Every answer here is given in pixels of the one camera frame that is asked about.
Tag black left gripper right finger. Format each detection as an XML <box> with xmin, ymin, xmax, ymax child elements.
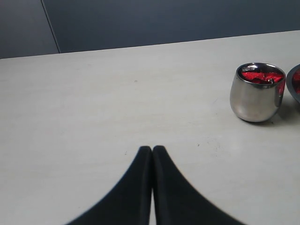
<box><xmin>152</xmin><ymin>145</ymin><xmax>242</xmax><ymax>225</ymax></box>

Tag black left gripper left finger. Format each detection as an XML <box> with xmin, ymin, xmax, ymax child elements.
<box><xmin>69</xmin><ymin>146</ymin><xmax>150</xmax><ymax>225</ymax></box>

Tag red candy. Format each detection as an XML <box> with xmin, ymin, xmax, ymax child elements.
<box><xmin>241</xmin><ymin>72</ymin><xmax>265</xmax><ymax>83</ymax></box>
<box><xmin>263</xmin><ymin>72</ymin><xmax>285</xmax><ymax>84</ymax></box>

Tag stainless steel cup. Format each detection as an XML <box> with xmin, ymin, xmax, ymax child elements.
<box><xmin>230</xmin><ymin>62</ymin><xmax>286</xmax><ymax>122</ymax></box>

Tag stainless steel bowl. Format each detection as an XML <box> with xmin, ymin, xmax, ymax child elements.
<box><xmin>286</xmin><ymin>65</ymin><xmax>300</xmax><ymax>103</ymax></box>

